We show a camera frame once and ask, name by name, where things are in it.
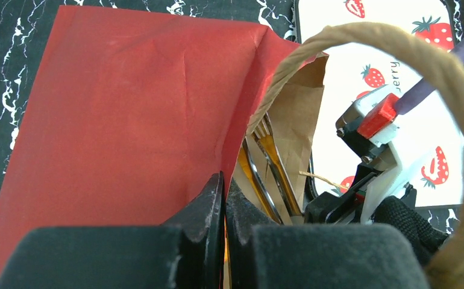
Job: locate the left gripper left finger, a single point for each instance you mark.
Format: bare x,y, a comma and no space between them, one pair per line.
186,251

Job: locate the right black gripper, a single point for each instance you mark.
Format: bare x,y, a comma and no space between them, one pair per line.
345,206

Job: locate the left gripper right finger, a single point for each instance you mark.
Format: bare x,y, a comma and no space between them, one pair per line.
263,254

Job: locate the metal tongs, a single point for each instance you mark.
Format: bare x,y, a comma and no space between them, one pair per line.
263,136

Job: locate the red brown paper bag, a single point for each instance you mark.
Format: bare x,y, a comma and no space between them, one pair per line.
132,112

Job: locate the strawberry print tray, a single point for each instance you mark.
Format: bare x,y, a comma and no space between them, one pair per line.
353,70

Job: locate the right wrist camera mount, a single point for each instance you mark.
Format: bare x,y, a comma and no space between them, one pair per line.
395,146

